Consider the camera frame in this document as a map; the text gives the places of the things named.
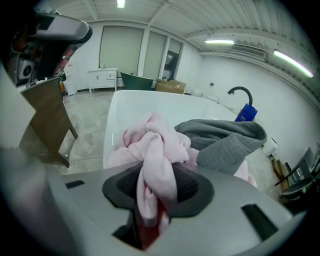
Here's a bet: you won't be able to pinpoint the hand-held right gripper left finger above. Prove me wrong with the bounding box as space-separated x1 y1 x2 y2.
47 161 145 256

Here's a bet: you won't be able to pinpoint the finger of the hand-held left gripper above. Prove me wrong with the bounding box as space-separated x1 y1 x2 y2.
34 12 94 44

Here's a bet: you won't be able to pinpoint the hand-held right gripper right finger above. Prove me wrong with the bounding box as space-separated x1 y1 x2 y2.
149 163 308 256

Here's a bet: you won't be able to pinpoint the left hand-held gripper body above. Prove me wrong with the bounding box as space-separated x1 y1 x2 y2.
7 23 76 89

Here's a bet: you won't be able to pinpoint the grey cloth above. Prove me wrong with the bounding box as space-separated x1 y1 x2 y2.
174 118 268 175

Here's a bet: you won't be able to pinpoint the pink cloth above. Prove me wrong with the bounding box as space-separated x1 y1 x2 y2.
106 111 258 240

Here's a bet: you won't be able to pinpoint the person's left hand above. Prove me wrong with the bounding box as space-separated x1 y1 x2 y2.
56 46 74 76

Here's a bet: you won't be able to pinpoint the wooden board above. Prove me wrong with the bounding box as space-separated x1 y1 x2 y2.
20 76 79 169

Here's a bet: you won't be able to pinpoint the white vanity cabinet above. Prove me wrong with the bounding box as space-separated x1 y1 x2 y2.
87 67 119 94

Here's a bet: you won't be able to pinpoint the window with grey blind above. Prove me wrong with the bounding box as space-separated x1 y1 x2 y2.
99 25 146 77
142 31 168 79

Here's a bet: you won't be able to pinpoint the brown wooden steps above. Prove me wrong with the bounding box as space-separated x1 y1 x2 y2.
271 157 292 187

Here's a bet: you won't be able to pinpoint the dark green bathtub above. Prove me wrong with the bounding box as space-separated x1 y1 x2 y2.
119 71 154 91

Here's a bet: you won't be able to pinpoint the white bathtub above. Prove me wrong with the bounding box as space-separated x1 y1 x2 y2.
102 89 265 176

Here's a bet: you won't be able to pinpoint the dark grey chair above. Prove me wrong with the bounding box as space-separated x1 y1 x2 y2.
274 146 320 187

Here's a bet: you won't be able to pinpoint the window with dark glass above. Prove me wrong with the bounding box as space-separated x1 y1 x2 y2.
162 38 183 81

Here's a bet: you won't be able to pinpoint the blue shampoo bottle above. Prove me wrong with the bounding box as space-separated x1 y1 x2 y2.
233 102 259 123

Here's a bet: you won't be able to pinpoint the large open cardboard box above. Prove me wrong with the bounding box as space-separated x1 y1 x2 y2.
154 78 187 95

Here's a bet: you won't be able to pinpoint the black curved faucet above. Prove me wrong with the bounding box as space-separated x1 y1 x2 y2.
227 86 254 107

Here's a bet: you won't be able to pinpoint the air vent grille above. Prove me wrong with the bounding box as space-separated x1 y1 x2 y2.
231 44 266 60

